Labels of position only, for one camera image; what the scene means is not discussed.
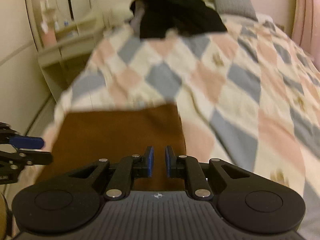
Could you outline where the checkered patchwork quilt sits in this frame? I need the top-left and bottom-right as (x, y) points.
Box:
(37, 12), (320, 230)

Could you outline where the pink curtain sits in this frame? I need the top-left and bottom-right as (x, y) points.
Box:
(291, 0), (320, 64)

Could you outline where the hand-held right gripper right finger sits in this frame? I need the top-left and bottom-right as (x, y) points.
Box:
(165, 146), (251, 200)

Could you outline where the cream garment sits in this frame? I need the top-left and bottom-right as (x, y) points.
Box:
(101, 2), (134, 25)

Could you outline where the black garment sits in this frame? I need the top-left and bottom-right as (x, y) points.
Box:
(129, 0), (228, 40)

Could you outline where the white pillow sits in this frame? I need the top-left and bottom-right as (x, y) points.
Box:
(255, 12), (275, 25)

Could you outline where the grey garment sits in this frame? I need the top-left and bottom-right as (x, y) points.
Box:
(130, 6), (145, 36)

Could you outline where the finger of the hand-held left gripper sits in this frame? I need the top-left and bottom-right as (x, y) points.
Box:
(0, 122), (46, 150)
(0, 151), (53, 167)

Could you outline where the cream dressing table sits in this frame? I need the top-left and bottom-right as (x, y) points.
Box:
(37, 10), (108, 98)

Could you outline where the brown garment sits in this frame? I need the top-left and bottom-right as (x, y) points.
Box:
(37, 102), (187, 192)

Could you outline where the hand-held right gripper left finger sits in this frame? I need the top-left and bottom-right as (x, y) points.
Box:
(67, 146), (155, 200)

